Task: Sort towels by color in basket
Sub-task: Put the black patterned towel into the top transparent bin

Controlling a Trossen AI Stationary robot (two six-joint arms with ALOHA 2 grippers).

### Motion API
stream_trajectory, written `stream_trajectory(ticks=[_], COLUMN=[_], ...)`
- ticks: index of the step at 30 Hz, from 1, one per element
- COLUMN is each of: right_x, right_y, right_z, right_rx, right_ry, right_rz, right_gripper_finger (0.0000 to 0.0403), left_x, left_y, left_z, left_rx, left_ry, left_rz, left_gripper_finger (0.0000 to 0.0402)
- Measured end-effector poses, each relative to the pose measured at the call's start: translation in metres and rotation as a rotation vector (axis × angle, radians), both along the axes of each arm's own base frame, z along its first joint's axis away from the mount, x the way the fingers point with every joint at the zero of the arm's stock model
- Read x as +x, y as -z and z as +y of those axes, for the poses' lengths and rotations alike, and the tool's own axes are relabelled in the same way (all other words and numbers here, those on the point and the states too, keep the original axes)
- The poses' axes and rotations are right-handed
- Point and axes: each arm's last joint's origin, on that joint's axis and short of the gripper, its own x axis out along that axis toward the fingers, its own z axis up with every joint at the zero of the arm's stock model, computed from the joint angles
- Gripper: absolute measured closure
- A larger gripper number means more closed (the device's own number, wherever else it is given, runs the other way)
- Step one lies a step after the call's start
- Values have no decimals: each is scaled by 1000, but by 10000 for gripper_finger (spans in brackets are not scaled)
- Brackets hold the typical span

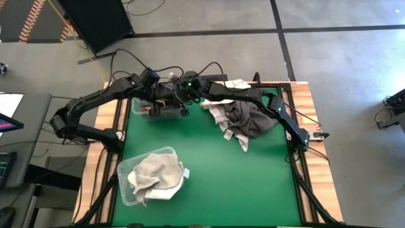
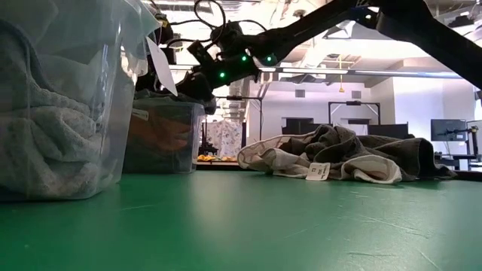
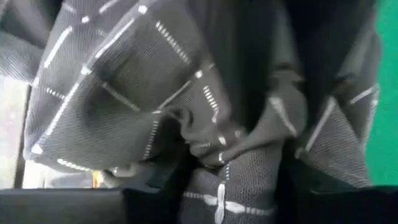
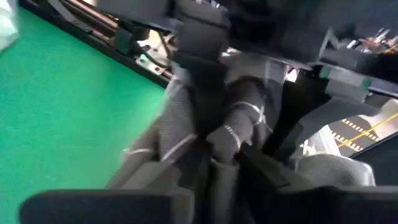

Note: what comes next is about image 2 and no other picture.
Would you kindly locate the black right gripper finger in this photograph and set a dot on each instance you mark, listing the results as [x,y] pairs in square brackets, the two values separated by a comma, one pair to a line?
[197,88]

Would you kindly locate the orange towel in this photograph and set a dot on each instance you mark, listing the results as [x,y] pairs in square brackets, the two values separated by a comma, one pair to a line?
[169,122]
[162,143]

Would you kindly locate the light grey towel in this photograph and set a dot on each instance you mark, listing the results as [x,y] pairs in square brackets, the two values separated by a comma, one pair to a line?
[15,75]

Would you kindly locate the dark grey terry towel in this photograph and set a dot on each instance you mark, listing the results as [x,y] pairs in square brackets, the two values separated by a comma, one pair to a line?
[395,154]

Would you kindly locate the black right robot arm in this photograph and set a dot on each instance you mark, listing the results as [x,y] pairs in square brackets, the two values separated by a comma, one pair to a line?
[433,37]

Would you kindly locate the black background robot arm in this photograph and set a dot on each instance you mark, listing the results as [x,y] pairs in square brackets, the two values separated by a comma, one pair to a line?
[207,148]

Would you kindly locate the patterned white cloth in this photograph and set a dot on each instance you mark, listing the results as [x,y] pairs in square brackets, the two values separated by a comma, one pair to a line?
[226,137]

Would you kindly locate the clear plastic bin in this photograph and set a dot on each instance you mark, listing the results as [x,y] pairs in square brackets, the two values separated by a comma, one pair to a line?
[126,113]
[196,150]

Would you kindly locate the black background panel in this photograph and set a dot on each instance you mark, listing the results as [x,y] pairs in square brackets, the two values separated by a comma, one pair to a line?
[297,126]
[388,131]

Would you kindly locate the black computer monitor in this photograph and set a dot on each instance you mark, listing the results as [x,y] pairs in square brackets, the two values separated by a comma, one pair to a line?
[448,130]

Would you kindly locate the black background desk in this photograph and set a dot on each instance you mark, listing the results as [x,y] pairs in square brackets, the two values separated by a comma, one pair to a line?
[452,162]

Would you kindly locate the black metal frame stand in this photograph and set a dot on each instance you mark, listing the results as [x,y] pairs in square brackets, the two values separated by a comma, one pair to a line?
[241,98]
[354,102]

